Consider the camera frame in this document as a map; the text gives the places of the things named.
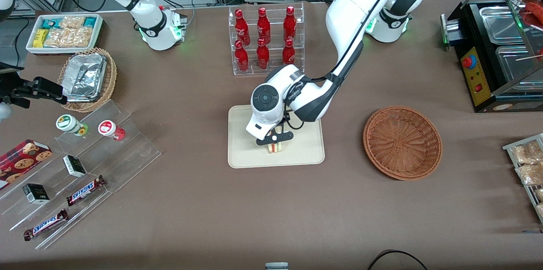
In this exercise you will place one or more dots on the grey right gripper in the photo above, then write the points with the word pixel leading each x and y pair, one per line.
pixel 20 91

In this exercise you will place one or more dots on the triangular sandwich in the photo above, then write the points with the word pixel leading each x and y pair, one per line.
pixel 275 148

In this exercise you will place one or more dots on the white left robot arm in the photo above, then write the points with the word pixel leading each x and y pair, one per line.
pixel 360 2

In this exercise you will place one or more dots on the beige plastic tray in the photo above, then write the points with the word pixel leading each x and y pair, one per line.
pixel 305 151

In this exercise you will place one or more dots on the tan wicker basket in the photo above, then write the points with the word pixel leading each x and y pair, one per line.
pixel 111 79

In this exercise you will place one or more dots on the brown wicker basket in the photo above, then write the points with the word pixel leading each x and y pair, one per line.
pixel 401 142

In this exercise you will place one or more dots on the white snack tray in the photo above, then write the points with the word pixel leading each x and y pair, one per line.
pixel 99 28

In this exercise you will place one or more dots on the metal tray of pastries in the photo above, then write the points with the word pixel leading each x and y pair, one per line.
pixel 530 193

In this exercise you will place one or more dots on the red cookie box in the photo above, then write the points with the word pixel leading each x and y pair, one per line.
pixel 21 159

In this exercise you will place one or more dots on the green lid snack cup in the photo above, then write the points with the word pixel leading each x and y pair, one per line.
pixel 68 122

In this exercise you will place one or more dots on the yellow snack packet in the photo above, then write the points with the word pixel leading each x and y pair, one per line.
pixel 40 37

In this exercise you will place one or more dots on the red cola bottle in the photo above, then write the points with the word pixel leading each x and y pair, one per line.
pixel 289 21
pixel 242 26
pixel 263 23
pixel 242 57
pixel 288 53
pixel 263 55

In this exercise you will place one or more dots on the aluminium foil container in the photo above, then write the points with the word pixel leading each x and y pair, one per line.
pixel 85 77

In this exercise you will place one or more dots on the small black box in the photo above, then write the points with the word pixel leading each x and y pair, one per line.
pixel 74 166
pixel 36 193

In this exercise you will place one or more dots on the clear bag of crackers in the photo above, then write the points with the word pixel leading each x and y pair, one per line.
pixel 72 22
pixel 68 37

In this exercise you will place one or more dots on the teal snack packet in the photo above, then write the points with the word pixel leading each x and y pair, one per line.
pixel 51 23
pixel 90 21

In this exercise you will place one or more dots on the red lid snack cup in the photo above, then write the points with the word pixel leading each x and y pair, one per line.
pixel 108 128

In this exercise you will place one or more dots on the Snickers chocolate bar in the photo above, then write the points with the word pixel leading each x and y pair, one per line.
pixel 85 190
pixel 44 224

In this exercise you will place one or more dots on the clear acrylic bottle rack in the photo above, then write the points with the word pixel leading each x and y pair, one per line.
pixel 275 11

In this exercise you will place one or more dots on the small grey device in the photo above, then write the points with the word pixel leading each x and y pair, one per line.
pixel 276 266

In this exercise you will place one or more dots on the clear acrylic tiered shelf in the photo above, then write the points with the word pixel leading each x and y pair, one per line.
pixel 127 159

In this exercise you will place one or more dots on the black food warmer display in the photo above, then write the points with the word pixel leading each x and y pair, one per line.
pixel 475 79

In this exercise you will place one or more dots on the clear bag of pastry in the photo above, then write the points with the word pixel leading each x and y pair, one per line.
pixel 539 194
pixel 530 174
pixel 528 152

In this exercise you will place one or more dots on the red sausage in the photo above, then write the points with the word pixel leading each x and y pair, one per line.
pixel 535 12

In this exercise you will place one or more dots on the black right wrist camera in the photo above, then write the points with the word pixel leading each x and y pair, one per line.
pixel 42 87

